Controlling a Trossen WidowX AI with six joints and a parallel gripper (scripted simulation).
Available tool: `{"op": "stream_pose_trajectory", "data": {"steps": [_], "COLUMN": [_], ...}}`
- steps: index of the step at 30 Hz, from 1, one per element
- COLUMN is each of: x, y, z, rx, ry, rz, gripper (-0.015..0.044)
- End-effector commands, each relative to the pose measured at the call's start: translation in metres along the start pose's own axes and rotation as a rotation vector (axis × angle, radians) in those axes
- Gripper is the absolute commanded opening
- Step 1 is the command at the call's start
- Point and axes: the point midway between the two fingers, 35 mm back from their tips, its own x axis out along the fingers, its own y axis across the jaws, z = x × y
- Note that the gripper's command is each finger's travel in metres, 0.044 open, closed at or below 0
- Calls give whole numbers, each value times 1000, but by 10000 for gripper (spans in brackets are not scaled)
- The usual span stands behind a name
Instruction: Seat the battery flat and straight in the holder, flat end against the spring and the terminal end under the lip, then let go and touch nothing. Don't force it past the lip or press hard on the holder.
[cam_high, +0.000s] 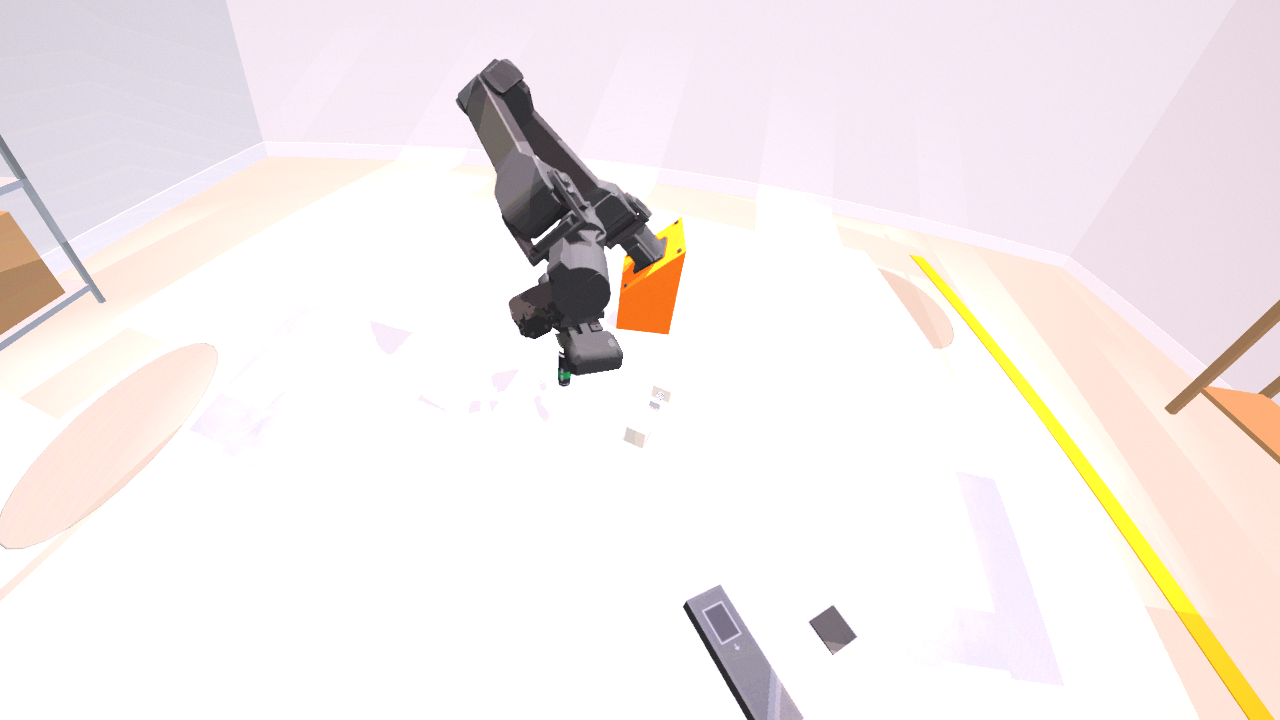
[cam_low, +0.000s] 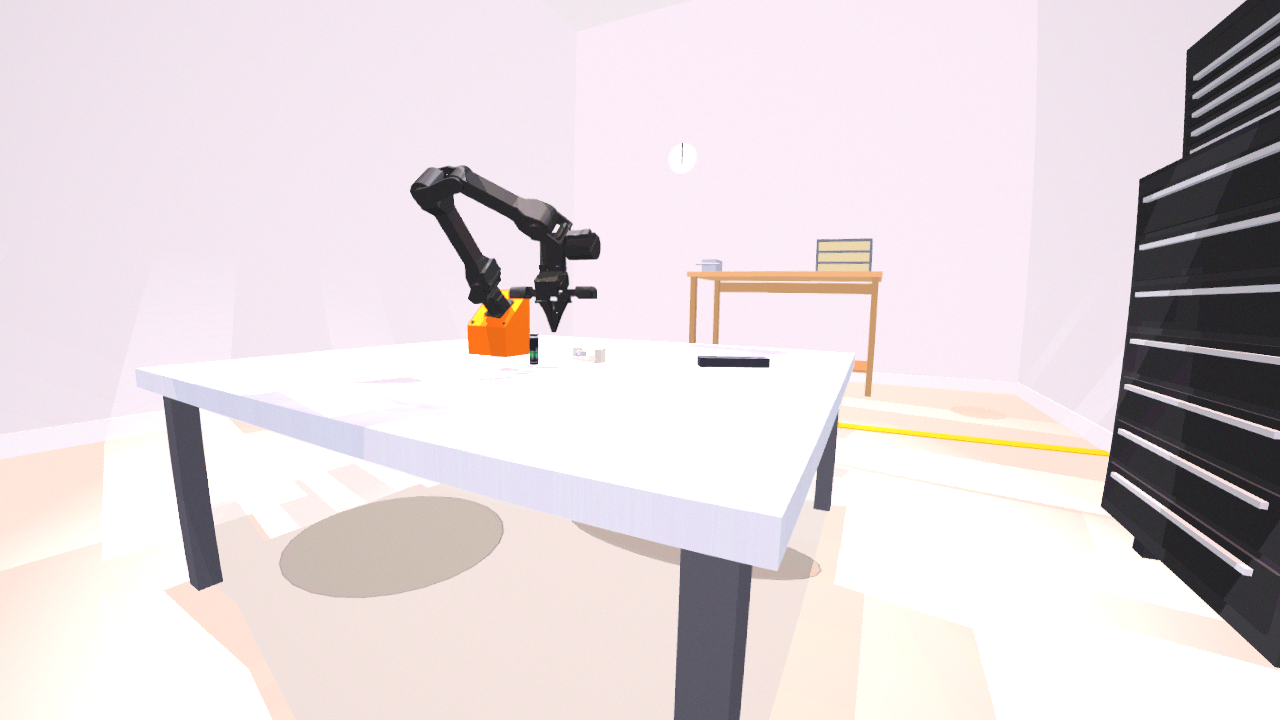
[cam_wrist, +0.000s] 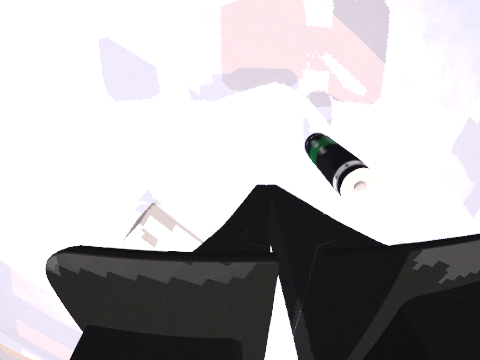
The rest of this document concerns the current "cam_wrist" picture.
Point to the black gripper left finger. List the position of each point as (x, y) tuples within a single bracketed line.
[(225, 288)]

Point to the black cylindrical battery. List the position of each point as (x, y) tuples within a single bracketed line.
[(345, 172)]

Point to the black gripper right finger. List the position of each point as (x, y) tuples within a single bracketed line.
[(342, 288)]

